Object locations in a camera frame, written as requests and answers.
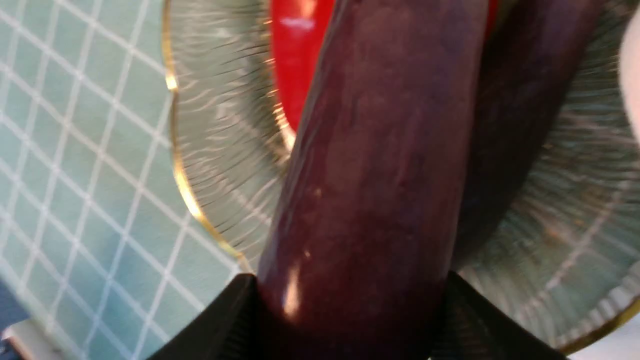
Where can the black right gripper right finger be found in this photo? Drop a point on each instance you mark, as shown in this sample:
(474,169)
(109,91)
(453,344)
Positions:
(474,329)

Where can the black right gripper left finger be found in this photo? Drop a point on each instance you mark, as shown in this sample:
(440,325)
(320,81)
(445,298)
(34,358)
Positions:
(225,330)

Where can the purple eggplant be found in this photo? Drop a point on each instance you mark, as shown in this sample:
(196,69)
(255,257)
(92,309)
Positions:
(362,239)

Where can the clear glass plate gold rim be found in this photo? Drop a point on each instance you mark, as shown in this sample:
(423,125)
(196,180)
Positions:
(564,259)

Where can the green checkered tablecloth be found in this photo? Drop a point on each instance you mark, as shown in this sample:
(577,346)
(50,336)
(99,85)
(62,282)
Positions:
(96,240)

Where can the red pepper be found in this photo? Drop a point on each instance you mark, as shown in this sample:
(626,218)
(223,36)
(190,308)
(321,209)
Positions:
(298,30)

